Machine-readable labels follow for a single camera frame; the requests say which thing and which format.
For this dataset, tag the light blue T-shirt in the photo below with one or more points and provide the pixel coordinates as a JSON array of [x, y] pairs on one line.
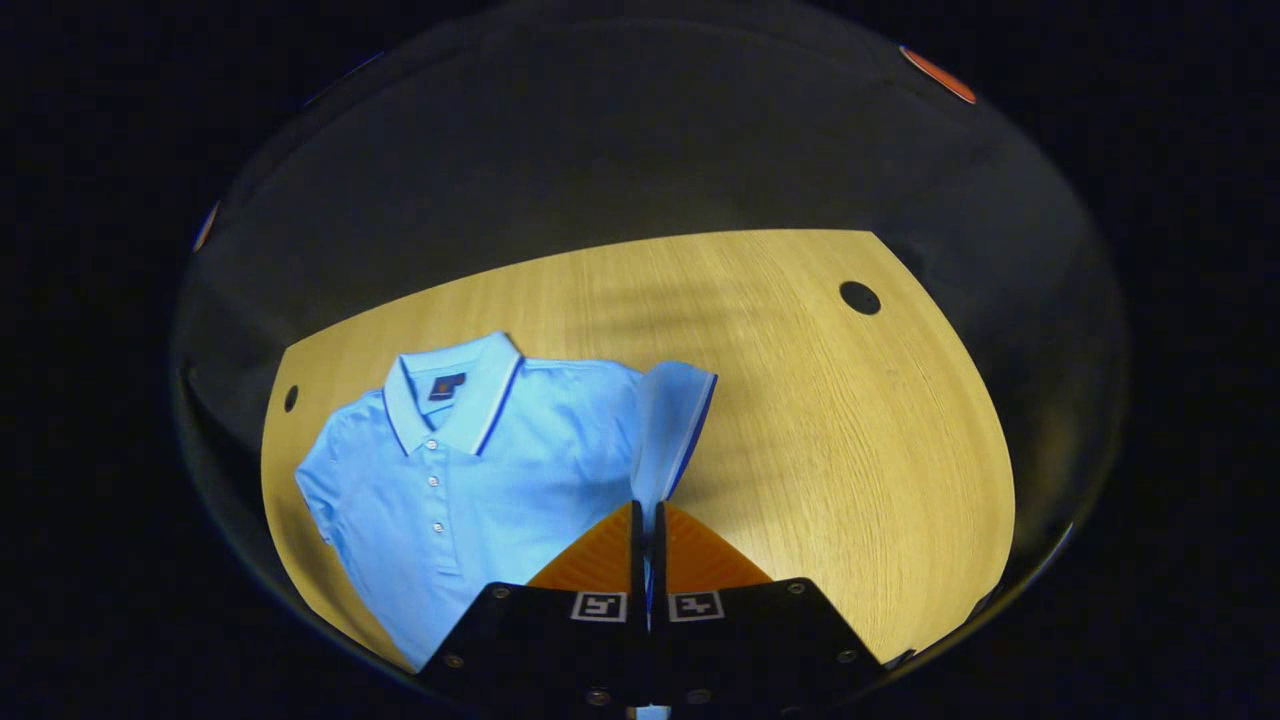
[[500, 470]]

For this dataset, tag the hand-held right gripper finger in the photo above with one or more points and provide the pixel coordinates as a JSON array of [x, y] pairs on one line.
[[659, 560], [637, 560]]

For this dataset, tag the round black table grommet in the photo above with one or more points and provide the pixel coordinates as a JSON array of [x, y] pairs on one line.
[[860, 297], [291, 398]]

